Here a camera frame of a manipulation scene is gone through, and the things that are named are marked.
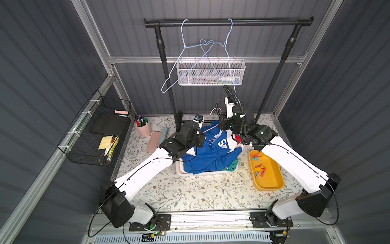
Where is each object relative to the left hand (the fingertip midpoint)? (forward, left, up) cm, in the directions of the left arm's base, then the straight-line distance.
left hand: (201, 132), depth 76 cm
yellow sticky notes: (-5, +46, 0) cm, 46 cm away
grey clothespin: (-11, -33, -26) cm, 43 cm away
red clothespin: (-9, -37, -25) cm, 46 cm away
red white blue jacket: (-3, -10, -11) cm, 15 cm away
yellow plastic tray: (-14, -42, -26) cm, 51 cm away
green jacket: (-12, -17, -14) cm, 25 cm away
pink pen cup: (+19, +38, -22) cm, 48 cm away
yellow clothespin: (-8, -35, -25) cm, 44 cm away
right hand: (+3, -10, +10) cm, 14 cm away
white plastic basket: (-14, +10, -19) cm, 25 cm away
